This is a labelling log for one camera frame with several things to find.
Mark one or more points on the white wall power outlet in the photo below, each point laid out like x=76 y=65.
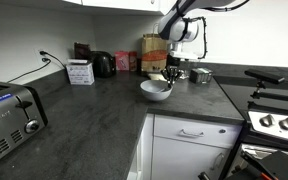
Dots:
x=43 y=56

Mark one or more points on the white ceramic bowl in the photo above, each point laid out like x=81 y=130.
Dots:
x=155 y=91

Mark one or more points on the white printed cardboard box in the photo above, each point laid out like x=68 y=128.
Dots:
x=80 y=73

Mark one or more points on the black glass-top stove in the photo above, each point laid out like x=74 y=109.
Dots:
x=270 y=116

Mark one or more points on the brown paper bag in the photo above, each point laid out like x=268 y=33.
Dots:
x=154 y=51

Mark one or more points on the white cabinet drawer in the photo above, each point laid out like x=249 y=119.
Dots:
x=197 y=131

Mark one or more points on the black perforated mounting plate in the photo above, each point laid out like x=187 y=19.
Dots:
x=284 y=166

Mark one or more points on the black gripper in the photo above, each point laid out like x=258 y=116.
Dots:
x=173 y=62

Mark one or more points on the dark brown coffee bag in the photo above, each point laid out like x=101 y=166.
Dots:
x=82 y=51

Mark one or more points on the small grey box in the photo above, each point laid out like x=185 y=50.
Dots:
x=200 y=75

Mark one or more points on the black kettle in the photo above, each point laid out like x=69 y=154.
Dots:
x=103 y=65

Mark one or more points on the black camera on stand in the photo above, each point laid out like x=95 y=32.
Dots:
x=267 y=86

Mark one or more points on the white cabinet door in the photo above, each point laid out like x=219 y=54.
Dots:
x=184 y=160

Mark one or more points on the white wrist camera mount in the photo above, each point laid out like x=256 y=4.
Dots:
x=182 y=53

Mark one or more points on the small red box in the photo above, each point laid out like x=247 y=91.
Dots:
x=133 y=61

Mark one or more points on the pink carton box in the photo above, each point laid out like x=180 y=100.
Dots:
x=122 y=61

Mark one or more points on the white cloth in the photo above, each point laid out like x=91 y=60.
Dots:
x=155 y=77

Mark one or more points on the silver two-slot toaster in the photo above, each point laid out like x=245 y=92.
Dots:
x=10 y=120

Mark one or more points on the black clamp with orange tips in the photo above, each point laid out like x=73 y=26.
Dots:
x=255 y=165

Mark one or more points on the white upper wall cabinet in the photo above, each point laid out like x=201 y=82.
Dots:
x=127 y=5

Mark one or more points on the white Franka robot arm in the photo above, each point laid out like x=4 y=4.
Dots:
x=184 y=20

